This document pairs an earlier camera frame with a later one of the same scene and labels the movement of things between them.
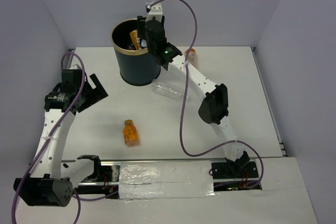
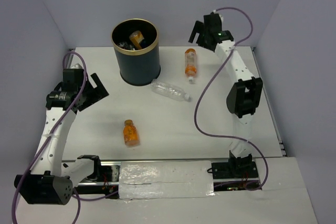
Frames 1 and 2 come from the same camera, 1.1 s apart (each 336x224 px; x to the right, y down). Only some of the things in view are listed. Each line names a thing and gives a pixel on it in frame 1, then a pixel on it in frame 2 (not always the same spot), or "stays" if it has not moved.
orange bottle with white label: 192,56 stays
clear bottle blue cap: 148,1 to 124,44
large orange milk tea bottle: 134,35 stays
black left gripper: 95,99 stays
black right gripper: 140,21 to 198,28
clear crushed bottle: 169,91 stays
